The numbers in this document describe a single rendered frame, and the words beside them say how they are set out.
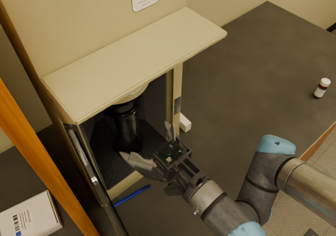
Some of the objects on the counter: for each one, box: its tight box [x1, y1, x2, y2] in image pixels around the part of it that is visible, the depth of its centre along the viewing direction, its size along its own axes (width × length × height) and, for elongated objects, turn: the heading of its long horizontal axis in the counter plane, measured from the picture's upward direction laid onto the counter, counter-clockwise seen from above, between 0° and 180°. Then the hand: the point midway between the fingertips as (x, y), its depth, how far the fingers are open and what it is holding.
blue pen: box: [110, 184, 151, 209], centre depth 92 cm, size 1×14×1 cm, turn 121°
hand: (143, 137), depth 74 cm, fingers open, 14 cm apart
